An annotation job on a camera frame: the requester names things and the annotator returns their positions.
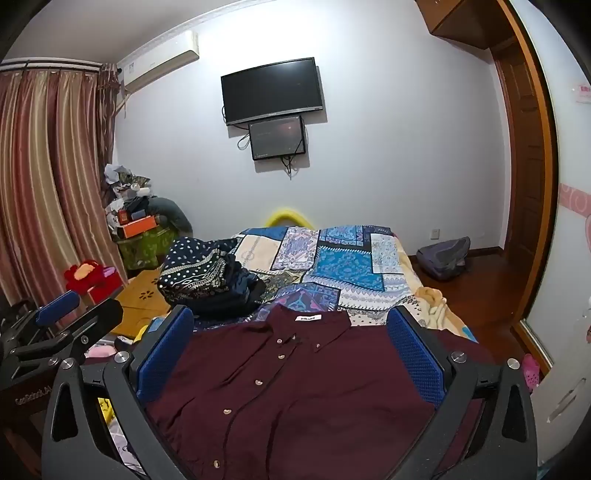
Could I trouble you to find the yellow ring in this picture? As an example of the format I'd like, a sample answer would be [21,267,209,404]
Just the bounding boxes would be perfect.
[264,209,317,230]

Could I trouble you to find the pink clog shoe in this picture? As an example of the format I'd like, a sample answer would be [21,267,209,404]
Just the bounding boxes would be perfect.
[522,354,541,394]

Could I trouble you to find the light wooden stool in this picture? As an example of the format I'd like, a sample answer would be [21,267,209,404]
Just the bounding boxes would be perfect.
[111,268,174,337]

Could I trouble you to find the brown wooden overhead cabinet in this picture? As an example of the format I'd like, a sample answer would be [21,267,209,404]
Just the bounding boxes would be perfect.
[414,0,509,51]

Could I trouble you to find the small black wall monitor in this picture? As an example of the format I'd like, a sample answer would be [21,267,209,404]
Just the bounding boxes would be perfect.
[248,115,308,161]

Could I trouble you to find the black wall television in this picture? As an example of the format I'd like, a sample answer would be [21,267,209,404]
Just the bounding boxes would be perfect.
[221,58,324,126]

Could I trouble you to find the red striped curtain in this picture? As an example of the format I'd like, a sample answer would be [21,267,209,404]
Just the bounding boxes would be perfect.
[0,58,126,320]

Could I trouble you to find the black monitor cables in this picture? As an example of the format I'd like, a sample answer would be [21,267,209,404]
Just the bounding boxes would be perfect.
[279,154,306,179]

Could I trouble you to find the maroon button shirt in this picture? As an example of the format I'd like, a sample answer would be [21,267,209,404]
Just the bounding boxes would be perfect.
[145,305,499,480]

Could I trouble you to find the red plush toy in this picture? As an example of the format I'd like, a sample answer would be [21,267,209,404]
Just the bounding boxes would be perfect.
[64,261,122,304]

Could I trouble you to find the orange box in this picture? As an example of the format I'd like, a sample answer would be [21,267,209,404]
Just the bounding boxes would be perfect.
[121,216,158,239]

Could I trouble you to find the blue patchwork blanket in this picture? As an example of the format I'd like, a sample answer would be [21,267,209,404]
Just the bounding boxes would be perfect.
[194,224,432,330]

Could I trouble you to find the brown wooden door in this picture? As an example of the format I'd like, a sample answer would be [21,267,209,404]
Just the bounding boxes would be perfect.
[492,37,557,326]

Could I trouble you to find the dark folded clothes stack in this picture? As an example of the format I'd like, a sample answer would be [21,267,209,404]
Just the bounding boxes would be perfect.
[198,256,269,320]

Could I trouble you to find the pile of clutter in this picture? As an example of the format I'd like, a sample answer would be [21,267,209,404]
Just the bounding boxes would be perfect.
[102,164,160,232]

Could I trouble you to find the grey backpack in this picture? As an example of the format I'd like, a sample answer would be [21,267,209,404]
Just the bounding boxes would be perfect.
[416,237,472,282]

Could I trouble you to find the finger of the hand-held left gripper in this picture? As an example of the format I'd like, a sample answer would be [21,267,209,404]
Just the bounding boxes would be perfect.
[0,298,124,380]
[0,292,82,357]

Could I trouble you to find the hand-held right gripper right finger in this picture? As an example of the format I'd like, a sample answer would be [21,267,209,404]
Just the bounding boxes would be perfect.
[385,305,539,480]

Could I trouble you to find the navy patterned folded garment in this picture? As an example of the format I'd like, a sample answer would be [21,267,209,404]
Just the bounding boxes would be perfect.
[157,237,238,306]

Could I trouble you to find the green patterned bag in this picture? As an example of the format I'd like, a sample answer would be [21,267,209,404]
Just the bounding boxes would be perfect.
[115,225,179,271]

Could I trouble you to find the white air conditioner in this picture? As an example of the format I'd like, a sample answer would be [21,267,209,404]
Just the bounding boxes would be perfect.
[121,30,200,93]

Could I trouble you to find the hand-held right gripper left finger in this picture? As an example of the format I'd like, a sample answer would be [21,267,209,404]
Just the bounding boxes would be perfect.
[41,305,204,480]

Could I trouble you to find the white wardrobe door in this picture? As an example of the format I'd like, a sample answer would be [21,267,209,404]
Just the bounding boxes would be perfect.
[508,0,591,468]

